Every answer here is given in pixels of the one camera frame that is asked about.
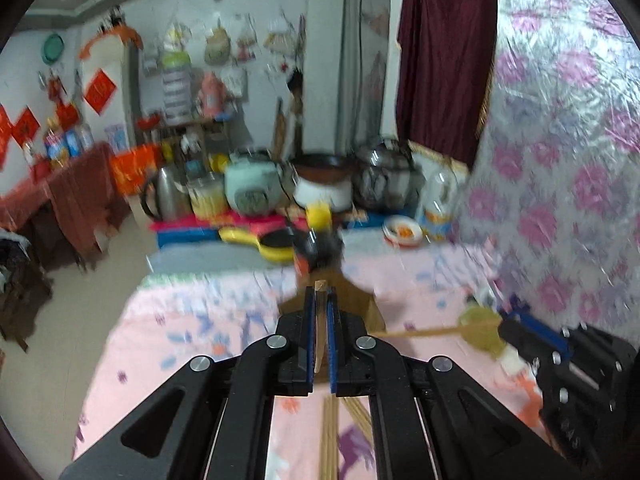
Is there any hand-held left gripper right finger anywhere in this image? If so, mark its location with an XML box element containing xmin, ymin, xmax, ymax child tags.
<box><xmin>325</xmin><ymin>287</ymin><xmax>586</xmax><ymax>480</ymax></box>

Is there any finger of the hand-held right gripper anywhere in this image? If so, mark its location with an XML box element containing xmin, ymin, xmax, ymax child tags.
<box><xmin>499</xmin><ymin>305</ymin><xmax>573</xmax><ymax>368</ymax></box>

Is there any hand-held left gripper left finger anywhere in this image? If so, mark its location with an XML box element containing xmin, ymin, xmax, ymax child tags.
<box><xmin>59</xmin><ymin>284</ymin><xmax>321</xmax><ymax>480</ymax></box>

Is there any wooden slatted utensil holder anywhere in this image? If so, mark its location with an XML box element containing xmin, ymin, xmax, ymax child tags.
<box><xmin>277</xmin><ymin>265</ymin><xmax>387</xmax><ymax>335</ymax></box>

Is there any yellow knitted cloth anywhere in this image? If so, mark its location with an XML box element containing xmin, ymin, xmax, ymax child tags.
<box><xmin>457</xmin><ymin>306</ymin><xmax>525</xmax><ymax>377</ymax></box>

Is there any black round object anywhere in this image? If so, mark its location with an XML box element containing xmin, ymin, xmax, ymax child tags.
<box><xmin>294</xmin><ymin>230</ymin><xmax>346</xmax><ymax>277</ymax></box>

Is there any yellow frying pan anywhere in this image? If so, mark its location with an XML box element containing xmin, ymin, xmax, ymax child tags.
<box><xmin>219</xmin><ymin>226</ymin><xmax>297</xmax><ymax>264</ymax></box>

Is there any yellow cup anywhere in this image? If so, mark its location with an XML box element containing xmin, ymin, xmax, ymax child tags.
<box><xmin>306</xmin><ymin>202</ymin><xmax>334</xmax><ymax>234</ymax></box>

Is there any bowl with food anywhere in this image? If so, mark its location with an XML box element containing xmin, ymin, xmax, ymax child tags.
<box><xmin>382</xmin><ymin>215</ymin><xmax>424</xmax><ymax>247</ymax></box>

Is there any pink deer printed blanket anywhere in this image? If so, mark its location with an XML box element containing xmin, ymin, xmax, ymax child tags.
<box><xmin>74</xmin><ymin>245</ymin><xmax>557</xmax><ymax>480</ymax></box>

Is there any white cooker with black lid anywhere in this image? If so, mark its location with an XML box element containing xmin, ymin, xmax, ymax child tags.
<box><xmin>292</xmin><ymin>154</ymin><xmax>354</xmax><ymax>212</ymax></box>

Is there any blue mat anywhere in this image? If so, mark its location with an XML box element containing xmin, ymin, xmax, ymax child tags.
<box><xmin>157</xmin><ymin>227</ymin><xmax>227</xmax><ymax>249</ymax></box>

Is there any mint green rice cooker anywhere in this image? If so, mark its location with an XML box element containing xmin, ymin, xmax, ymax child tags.
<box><xmin>224</xmin><ymin>156</ymin><xmax>284</xmax><ymax>217</ymax></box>

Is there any plastic oil jug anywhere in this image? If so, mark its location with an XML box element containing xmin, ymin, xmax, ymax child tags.
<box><xmin>417</xmin><ymin>162</ymin><xmax>459</xmax><ymax>242</ymax></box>

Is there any yellow cooking pot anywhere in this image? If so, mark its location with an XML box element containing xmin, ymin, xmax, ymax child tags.
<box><xmin>187</xmin><ymin>175</ymin><xmax>229</xmax><ymax>219</ymax></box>

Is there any steel kettle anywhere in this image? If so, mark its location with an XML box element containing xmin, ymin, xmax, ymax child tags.
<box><xmin>140</xmin><ymin>165</ymin><xmax>194</xmax><ymax>221</ymax></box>

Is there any orange gift box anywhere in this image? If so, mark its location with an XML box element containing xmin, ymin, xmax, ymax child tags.
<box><xmin>110</xmin><ymin>144</ymin><xmax>164</xmax><ymax>195</ymax></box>

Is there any pink thermos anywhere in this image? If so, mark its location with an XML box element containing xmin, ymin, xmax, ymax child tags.
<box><xmin>197</xmin><ymin>72</ymin><xmax>229</xmax><ymax>121</ymax></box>

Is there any stacked steel food carrier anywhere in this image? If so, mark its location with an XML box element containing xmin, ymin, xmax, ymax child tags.
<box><xmin>161</xmin><ymin>50</ymin><xmax>194</xmax><ymax>126</ymax></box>

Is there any table with red cloth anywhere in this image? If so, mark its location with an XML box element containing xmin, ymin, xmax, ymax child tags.
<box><xmin>0</xmin><ymin>142</ymin><xmax>132</xmax><ymax>272</ymax></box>

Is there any maroon curtain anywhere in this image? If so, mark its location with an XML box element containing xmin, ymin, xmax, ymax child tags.
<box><xmin>396</xmin><ymin>0</ymin><xmax>499</xmax><ymax>169</ymax></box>

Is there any pile of dark clothes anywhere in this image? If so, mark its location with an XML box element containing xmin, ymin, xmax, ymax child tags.
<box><xmin>0</xmin><ymin>230</ymin><xmax>53</xmax><ymax>343</ymax></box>

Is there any red diamond paper decoration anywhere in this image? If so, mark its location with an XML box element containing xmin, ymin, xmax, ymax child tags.
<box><xmin>82</xmin><ymin>69</ymin><xmax>117</xmax><ymax>114</ymax></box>

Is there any white fridge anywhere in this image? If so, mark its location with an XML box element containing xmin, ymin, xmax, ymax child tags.
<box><xmin>80</xmin><ymin>35</ymin><xmax>141</xmax><ymax>156</ymax></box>

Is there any green round plate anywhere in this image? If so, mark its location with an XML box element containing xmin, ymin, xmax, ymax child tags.
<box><xmin>42</xmin><ymin>32</ymin><xmax>66</xmax><ymax>65</ymax></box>

